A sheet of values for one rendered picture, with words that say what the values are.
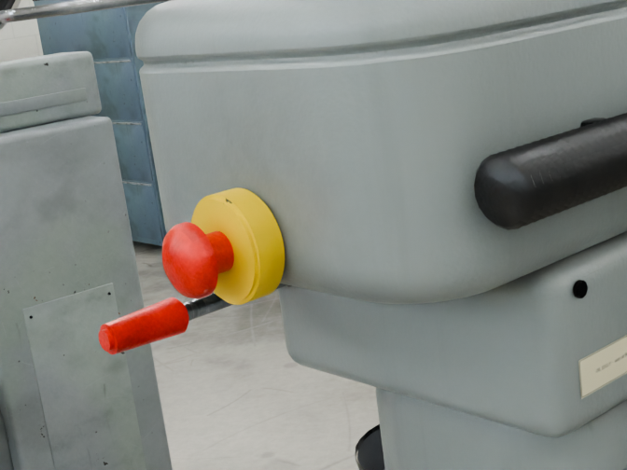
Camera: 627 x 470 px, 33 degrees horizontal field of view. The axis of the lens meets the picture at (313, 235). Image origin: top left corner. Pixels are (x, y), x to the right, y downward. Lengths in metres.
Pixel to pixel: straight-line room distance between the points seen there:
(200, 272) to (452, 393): 0.18
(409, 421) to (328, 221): 0.24
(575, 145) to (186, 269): 0.20
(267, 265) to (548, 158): 0.15
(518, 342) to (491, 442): 0.11
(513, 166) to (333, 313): 0.25
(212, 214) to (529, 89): 0.17
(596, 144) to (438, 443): 0.28
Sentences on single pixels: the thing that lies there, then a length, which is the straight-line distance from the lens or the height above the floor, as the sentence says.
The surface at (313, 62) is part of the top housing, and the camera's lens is 0.51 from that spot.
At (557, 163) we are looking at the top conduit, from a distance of 0.49.
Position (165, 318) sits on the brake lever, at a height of 1.70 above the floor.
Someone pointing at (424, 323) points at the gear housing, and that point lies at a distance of 0.63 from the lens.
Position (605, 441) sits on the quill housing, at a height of 1.60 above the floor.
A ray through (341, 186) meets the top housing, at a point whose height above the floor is 1.79.
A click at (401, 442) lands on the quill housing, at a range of 0.74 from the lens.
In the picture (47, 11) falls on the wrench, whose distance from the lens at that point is 0.63.
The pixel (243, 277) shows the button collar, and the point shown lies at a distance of 0.55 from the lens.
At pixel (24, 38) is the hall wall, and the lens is 10.50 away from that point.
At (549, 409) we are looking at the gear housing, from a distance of 0.59.
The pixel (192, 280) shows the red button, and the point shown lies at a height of 1.75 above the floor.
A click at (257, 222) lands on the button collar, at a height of 1.78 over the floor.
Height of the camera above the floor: 1.89
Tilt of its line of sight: 13 degrees down
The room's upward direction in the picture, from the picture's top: 8 degrees counter-clockwise
